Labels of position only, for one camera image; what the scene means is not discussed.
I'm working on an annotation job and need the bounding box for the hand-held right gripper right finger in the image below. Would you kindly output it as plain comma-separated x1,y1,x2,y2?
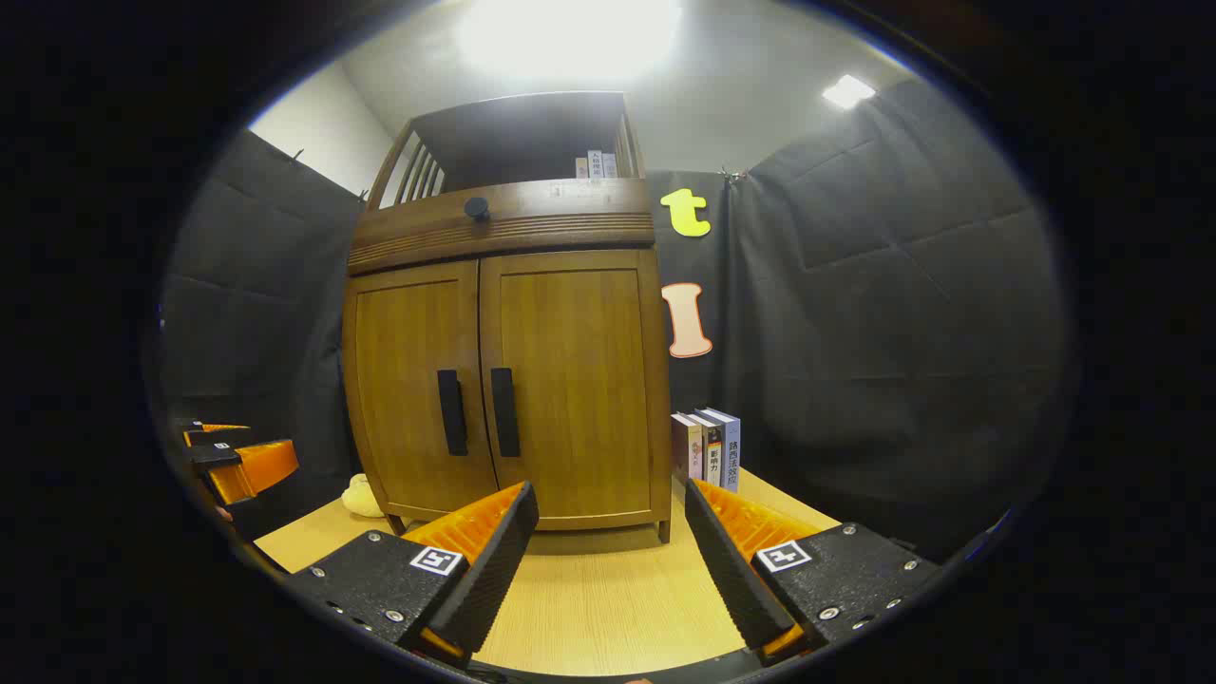
684,478,943,666

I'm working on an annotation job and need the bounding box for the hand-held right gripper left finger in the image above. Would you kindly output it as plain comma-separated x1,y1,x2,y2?
285,481,541,666

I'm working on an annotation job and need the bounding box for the black door handle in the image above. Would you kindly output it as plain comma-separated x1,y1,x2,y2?
490,368,522,458
437,370,468,457

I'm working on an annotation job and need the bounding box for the wooden shoe cabinet door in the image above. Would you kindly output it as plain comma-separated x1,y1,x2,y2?
478,249,666,519
344,261,497,522

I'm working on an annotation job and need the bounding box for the wooden double-door shoe cabinet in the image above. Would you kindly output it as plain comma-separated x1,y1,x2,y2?
340,91,674,544

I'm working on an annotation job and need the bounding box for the wooden cabinet drawer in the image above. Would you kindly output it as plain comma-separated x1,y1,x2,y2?
348,179,656,276

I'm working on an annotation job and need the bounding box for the cream soft object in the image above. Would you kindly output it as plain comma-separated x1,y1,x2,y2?
342,473,386,519

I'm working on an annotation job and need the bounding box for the white and dark book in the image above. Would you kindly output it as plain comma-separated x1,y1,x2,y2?
686,412,725,487

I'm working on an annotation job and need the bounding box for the blue-grey book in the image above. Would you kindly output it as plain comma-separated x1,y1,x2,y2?
701,408,742,493

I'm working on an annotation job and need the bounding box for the dark maroon book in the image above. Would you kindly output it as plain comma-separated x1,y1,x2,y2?
671,414,704,485

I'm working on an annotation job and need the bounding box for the black backdrop cloth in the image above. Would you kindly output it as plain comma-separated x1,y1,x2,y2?
157,76,1079,561

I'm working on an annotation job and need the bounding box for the small ceiling light panel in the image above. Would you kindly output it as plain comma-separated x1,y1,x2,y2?
822,74,877,110

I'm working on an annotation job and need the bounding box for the large ceiling light panel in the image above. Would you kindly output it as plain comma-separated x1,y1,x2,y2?
456,0,685,82

